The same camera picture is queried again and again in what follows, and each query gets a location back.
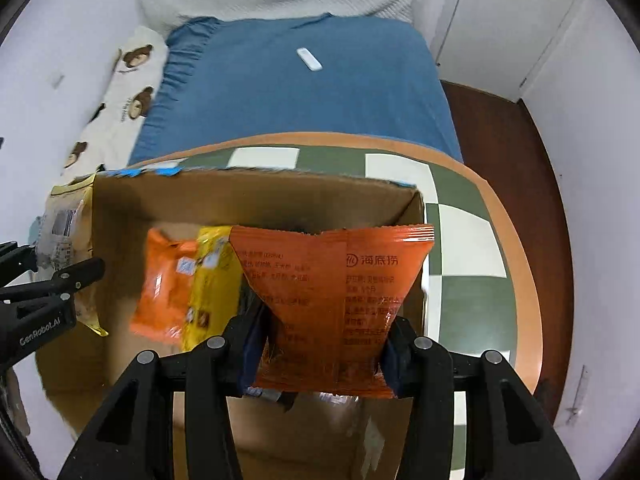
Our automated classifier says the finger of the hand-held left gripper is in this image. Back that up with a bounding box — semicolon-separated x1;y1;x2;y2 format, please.
0;241;39;282
0;258;106;307

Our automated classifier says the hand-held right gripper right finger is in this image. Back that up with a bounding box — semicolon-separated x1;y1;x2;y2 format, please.
381;319;583;480

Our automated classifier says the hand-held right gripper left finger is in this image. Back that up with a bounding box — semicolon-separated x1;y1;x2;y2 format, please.
57;305;271;480

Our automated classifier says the clear packet with yellow edge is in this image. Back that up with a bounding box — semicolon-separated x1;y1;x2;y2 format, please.
42;172;109;337

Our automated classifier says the large orange snack packet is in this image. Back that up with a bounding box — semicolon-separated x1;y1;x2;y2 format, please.
229;224;436;400

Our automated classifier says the brown cardboard box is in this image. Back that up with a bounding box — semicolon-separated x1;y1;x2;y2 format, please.
37;167;427;480

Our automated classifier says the yellow snack packet black print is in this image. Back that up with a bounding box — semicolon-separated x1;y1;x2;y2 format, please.
180;226;247;352

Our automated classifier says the small orange snack packet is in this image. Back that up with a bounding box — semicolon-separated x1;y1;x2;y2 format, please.
129;227;201;345

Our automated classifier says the bear print pillow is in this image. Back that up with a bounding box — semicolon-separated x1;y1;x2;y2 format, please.
60;25;171;181

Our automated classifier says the blue bed sheet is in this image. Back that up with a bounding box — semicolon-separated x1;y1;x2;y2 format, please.
127;12;464;167

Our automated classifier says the white remote control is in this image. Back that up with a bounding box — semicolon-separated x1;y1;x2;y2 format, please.
296;47;323;72

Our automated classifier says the white door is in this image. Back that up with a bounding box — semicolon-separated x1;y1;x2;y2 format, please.
430;0;587;102

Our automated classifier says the white wall socket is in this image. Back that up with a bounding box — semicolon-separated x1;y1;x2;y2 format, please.
567;365;590;423

